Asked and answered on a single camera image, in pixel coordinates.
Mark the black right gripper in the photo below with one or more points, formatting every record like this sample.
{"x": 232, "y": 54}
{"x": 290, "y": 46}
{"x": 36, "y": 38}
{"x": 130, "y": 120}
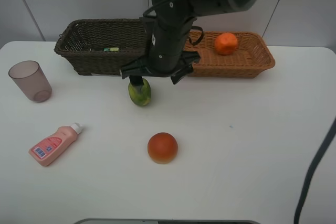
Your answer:
{"x": 164, "y": 53}

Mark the green mango fruit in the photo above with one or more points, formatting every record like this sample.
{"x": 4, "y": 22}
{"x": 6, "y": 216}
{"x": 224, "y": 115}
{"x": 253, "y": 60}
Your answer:
{"x": 140, "y": 95}

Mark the dark green pump bottle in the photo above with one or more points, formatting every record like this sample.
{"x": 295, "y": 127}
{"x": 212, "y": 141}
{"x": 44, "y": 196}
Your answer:
{"x": 105, "y": 49}

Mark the red round fruit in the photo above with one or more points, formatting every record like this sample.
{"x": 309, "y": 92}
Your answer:
{"x": 162, "y": 148}

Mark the orange tangerine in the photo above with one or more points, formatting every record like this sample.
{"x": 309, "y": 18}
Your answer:
{"x": 226, "y": 43}

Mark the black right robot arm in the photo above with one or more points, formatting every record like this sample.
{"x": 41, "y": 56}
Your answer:
{"x": 168, "y": 24}

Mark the dark brown wicker basket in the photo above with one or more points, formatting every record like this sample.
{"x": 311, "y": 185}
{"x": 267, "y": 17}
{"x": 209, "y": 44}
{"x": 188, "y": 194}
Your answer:
{"x": 102, "y": 46}

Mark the orange wicker basket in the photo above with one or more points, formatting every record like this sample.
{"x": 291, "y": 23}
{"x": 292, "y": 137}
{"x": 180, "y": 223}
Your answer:
{"x": 250, "y": 58}

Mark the translucent purple plastic cup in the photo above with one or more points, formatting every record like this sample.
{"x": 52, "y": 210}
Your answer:
{"x": 32, "y": 81}

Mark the pink lotion bottle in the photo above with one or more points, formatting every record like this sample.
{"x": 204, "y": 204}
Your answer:
{"x": 51, "y": 147}

